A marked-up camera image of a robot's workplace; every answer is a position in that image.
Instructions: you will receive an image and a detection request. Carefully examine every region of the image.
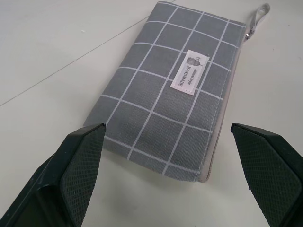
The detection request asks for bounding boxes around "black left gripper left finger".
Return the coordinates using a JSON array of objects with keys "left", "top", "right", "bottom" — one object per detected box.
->
[{"left": 0, "top": 123, "right": 106, "bottom": 227}]

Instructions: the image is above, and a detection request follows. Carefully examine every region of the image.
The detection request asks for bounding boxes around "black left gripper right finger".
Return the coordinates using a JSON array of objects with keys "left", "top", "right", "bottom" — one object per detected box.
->
[{"left": 231, "top": 122, "right": 303, "bottom": 227}]

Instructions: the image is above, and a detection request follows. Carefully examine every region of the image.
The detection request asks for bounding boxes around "grey checked fabric pouch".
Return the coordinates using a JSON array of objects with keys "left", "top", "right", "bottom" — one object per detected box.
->
[{"left": 82, "top": 1, "right": 271, "bottom": 184}]

